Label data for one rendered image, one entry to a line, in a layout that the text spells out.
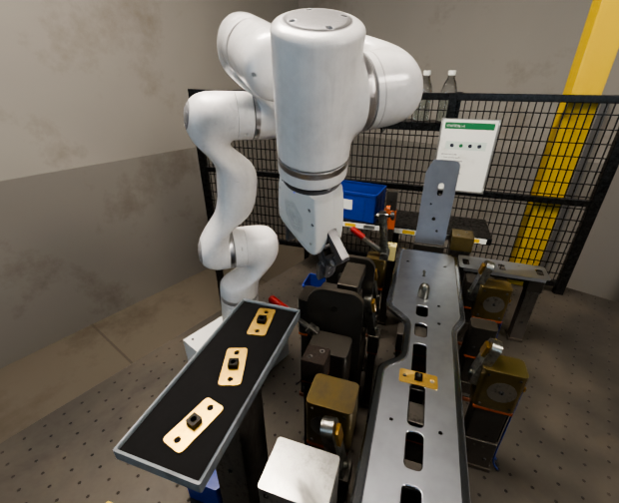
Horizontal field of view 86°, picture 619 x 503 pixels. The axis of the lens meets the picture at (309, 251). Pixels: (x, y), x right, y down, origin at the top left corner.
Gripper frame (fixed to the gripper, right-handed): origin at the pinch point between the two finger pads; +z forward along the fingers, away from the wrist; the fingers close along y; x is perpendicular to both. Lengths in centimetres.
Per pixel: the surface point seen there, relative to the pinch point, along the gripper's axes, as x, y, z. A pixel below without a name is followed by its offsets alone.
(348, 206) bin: 58, -55, 62
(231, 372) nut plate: -18.2, 4.4, 16.5
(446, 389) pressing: 20.5, 25.7, 34.4
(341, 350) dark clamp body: 4.3, 7.8, 29.0
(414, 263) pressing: 55, -13, 56
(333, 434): -8.2, 21.2, 19.9
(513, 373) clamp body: 33, 31, 30
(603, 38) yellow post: 139, -27, 0
